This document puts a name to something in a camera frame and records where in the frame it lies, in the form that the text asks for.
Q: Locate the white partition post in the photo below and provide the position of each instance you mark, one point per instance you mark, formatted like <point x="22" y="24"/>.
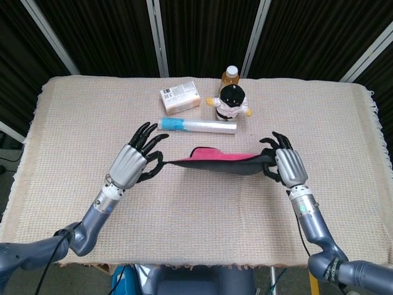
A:
<point x="51" y="37"/>
<point x="157" y="37"/>
<point x="368" y="56"/>
<point x="12" y="131"/>
<point x="256" y="37"/>

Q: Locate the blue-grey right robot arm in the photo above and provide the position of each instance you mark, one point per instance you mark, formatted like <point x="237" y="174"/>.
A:
<point x="319" y="227"/>

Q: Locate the clear plastic wrap roll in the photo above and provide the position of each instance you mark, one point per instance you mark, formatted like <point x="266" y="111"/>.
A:
<point x="199" y="126"/>

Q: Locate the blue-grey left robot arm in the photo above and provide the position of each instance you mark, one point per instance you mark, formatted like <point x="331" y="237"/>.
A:
<point x="92" y="215"/>

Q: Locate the pink and grey cloth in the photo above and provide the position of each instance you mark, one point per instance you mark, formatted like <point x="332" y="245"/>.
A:
<point x="224" y="166"/>

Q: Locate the blue plastic base part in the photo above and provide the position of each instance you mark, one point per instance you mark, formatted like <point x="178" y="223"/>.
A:
<point x="121" y="282"/>

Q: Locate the black plush toy white coat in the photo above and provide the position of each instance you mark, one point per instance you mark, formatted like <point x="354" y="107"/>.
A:
<point x="231" y="103"/>

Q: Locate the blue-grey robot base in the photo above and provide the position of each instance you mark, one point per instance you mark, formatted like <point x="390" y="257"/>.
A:
<point x="199" y="282"/>

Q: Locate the juice bottle white cap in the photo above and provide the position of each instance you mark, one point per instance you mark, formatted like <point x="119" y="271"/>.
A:
<point x="229" y="78"/>

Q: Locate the small cardboard box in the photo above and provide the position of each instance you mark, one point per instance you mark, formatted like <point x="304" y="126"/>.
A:
<point x="179" y="98"/>

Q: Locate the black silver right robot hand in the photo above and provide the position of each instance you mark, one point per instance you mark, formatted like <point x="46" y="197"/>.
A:
<point x="291" y="166"/>

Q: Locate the metal table leg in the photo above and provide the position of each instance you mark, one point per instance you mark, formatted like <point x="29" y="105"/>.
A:
<point x="273" y="281"/>

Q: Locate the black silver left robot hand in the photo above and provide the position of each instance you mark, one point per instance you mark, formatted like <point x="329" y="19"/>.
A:
<point x="127" y="166"/>

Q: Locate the beige waffle-weave cloth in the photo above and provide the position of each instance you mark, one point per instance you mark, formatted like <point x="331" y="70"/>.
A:
<point x="215" y="215"/>

